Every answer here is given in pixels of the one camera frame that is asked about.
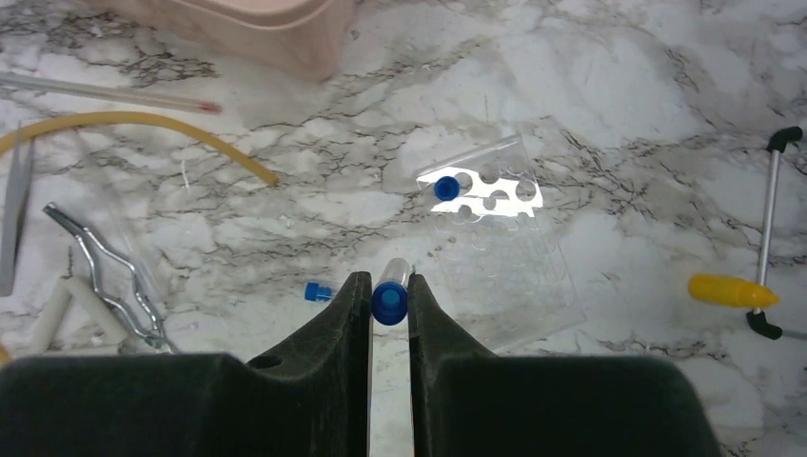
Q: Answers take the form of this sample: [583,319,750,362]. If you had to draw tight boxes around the yellow rubber tube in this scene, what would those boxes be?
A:
[0,110,281,188]

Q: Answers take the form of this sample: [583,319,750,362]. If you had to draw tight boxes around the glass thermometer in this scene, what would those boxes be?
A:
[1,71,223,114]

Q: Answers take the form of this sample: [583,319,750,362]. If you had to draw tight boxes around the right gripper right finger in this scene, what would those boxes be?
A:
[408,274,721,456]

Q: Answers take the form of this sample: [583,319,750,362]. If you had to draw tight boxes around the metal crucible tongs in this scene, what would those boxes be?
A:
[43,202,181,354]

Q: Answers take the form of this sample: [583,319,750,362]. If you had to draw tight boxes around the pink plastic bin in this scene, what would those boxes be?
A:
[89,0,356,81]

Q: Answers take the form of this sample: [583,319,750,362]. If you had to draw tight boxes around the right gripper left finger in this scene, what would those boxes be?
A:
[1,272,372,456]

